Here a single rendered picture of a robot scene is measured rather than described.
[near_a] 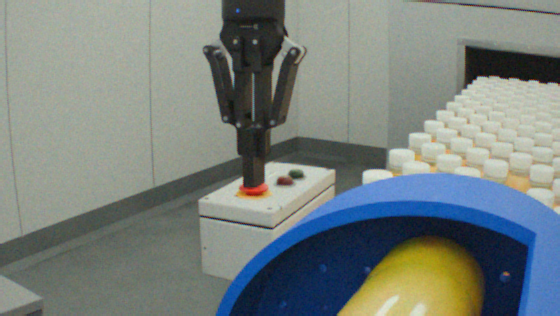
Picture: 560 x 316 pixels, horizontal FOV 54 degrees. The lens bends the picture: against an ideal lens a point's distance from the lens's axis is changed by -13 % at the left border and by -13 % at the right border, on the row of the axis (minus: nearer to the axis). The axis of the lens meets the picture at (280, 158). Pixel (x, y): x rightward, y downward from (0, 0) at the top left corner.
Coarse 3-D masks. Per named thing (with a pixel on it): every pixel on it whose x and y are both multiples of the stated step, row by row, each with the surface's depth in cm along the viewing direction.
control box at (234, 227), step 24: (288, 168) 88; (312, 168) 88; (216, 192) 77; (240, 192) 76; (264, 192) 76; (288, 192) 77; (312, 192) 80; (216, 216) 73; (240, 216) 72; (264, 216) 70; (288, 216) 74; (216, 240) 74; (240, 240) 72; (264, 240) 71; (216, 264) 75; (240, 264) 73
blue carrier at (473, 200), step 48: (384, 192) 33; (432, 192) 32; (480, 192) 32; (288, 240) 34; (336, 240) 39; (384, 240) 37; (480, 240) 35; (528, 240) 28; (240, 288) 36; (288, 288) 41; (336, 288) 40; (528, 288) 22
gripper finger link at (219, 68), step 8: (208, 48) 73; (208, 56) 73; (216, 56) 73; (224, 56) 74; (216, 64) 73; (224, 64) 74; (216, 72) 73; (224, 72) 74; (216, 80) 73; (224, 80) 74; (216, 88) 74; (224, 88) 74; (232, 88) 75; (224, 96) 74; (232, 96) 75; (224, 104) 74; (232, 104) 76; (224, 112) 74; (224, 120) 74
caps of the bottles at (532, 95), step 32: (480, 96) 150; (512, 96) 153; (544, 96) 159; (480, 128) 109; (512, 128) 117; (544, 128) 114; (448, 160) 85; (480, 160) 90; (512, 160) 88; (544, 160) 91
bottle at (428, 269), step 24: (408, 240) 34; (432, 240) 33; (384, 264) 32; (408, 264) 30; (432, 264) 30; (456, 264) 31; (360, 288) 30; (384, 288) 28; (408, 288) 28; (432, 288) 28; (456, 288) 29; (480, 288) 32; (360, 312) 26; (384, 312) 25; (408, 312) 25; (432, 312) 26; (456, 312) 27; (480, 312) 31
